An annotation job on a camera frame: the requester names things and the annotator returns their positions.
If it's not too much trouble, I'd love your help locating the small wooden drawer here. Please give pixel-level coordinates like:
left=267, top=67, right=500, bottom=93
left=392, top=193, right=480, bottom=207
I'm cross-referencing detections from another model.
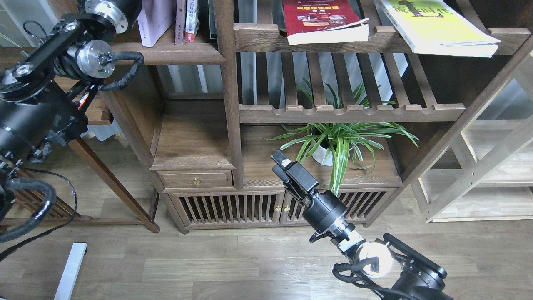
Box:
left=157, top=170, right=232, bottom=189

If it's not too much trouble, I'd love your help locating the right slatted cabinet door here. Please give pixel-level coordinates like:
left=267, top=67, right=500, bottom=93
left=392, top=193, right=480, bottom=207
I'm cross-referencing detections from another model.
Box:
left=279, top=187, right=397, bottom=226

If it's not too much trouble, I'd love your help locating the light wooden shelf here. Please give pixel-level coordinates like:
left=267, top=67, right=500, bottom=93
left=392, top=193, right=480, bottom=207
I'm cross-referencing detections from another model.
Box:
left=411, top=54, right=533, bottom=222

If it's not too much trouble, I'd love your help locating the dark upright book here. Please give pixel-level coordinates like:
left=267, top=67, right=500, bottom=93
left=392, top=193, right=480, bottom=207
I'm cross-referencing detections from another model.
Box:
left=207, top=0, right=217, bottom=40

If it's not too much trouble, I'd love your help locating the slatted cabinet door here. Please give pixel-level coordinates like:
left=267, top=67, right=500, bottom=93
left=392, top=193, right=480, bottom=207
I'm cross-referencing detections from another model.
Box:
left=279, top=187, right=397, bottom=226
left=169, top=191, right=285, bottom=230

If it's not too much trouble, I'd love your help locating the brown upright book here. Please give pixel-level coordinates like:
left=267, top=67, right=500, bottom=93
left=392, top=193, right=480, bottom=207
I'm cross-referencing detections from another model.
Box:
left=174, top=0, right=187, bottom=45

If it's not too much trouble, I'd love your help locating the white plant pot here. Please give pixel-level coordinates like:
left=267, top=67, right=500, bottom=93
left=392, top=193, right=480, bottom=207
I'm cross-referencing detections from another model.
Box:
left=309, top=127, right=354, bottom=168

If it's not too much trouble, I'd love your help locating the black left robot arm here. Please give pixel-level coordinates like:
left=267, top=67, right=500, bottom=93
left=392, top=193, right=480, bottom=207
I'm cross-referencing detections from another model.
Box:
left=0, top=0, right=144, bottom=243

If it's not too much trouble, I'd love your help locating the white metal leg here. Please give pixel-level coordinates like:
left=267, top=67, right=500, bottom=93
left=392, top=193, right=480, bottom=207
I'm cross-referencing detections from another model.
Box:
left=54, top=242, right=87, bottom=300

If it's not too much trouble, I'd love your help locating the slatted wooden rack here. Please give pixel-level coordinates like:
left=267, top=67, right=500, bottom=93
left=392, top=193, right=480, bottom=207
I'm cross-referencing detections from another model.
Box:
left=1, top=163, right=80, bottom=243

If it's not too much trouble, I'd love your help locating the white lavender book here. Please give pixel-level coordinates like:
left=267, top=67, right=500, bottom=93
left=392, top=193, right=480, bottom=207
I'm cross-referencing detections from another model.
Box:
left=137, top=0, right=176, bottom=48

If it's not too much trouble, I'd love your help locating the left slatted cabinet door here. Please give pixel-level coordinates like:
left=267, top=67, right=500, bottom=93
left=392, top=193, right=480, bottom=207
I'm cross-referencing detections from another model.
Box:
left=169, top=191, right=285, bottom=230

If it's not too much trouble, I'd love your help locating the dark wooden bookshelf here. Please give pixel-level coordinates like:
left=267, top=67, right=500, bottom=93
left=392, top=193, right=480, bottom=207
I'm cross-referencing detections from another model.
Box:
left=102, top=0, right=532, bottom=233

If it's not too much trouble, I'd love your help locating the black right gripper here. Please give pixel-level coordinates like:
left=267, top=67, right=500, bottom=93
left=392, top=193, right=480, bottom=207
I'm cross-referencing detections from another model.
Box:
left=271, top=150, right=319, bottom=205

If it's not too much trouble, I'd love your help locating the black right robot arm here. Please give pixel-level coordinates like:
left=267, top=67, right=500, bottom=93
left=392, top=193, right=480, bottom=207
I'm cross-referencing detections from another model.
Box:
left=272, top=150, right=451, bottom=300

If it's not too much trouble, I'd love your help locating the yellow green book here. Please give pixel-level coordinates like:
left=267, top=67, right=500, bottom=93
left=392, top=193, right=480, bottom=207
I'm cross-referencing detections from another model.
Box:
left=375, top=0, right=501, bottom=58

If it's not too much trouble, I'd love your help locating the red white upright book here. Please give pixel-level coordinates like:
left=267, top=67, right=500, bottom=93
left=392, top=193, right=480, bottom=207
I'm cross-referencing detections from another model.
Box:
left=184, top=0, right=199, bottom=43

